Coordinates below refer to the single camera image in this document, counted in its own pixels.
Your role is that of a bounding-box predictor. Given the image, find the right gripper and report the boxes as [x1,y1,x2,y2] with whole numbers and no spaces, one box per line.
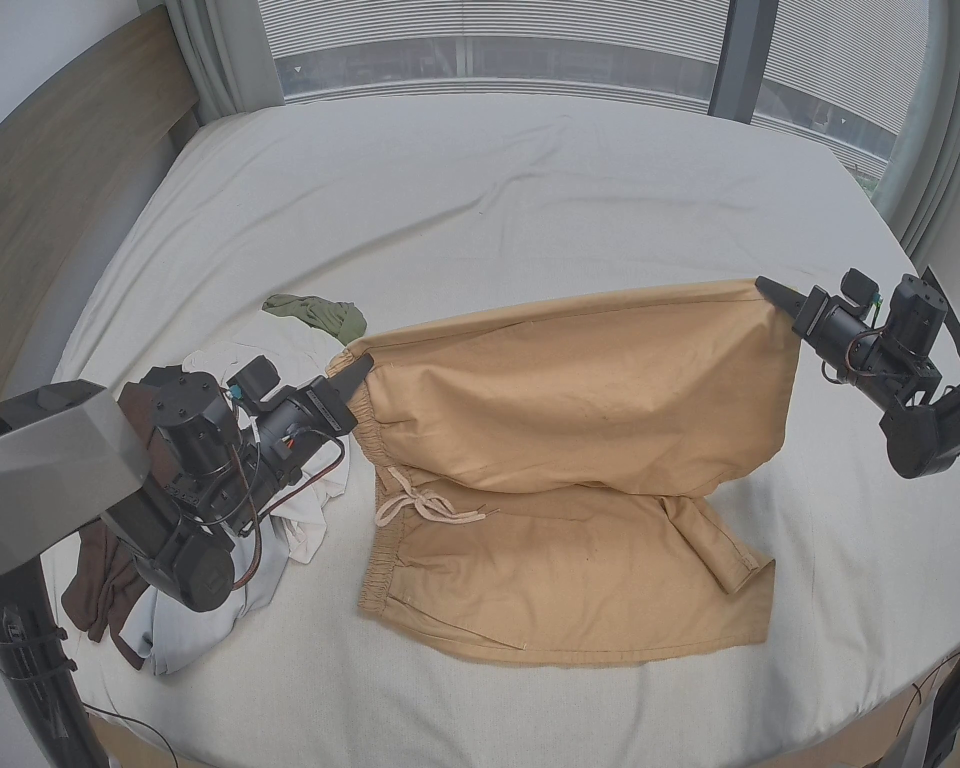
[791,285,876,370]

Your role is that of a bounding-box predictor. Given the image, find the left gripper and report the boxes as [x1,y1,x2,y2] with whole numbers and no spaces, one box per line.
[253,373,361,471]

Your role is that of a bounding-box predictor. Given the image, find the tan shorts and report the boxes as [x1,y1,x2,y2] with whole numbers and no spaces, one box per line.
[330,279,798,669]

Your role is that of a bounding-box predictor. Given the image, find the bed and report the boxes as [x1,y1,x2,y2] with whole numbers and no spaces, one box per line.
[0,6,960,768]

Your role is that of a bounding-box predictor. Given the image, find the green garment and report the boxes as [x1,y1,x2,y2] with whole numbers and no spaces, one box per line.
[262,292,369,348]

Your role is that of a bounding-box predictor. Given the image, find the white garment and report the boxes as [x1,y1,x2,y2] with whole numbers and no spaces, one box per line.
[146,330,354,678]

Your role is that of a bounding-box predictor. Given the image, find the grey-green curtain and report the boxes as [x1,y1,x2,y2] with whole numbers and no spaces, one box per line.
[138,0,288,125]
[873,0,960,260]

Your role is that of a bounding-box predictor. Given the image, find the brown garment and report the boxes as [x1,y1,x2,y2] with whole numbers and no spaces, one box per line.
[60,378,166,672]

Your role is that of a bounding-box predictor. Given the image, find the window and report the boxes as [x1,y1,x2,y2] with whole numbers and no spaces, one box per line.
[258,0,922,198]

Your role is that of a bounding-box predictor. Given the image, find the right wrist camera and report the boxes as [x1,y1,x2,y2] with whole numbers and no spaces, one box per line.
[840,267,880,310]

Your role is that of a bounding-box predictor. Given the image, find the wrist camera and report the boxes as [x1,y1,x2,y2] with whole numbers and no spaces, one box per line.
[840,267,880,310]
[227,357,283,414]

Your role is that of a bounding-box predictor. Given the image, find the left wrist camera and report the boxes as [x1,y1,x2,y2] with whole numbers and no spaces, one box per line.
[227,357,283,414]

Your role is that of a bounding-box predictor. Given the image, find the black cable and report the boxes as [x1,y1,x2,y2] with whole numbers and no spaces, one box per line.
[87,708,181,768]

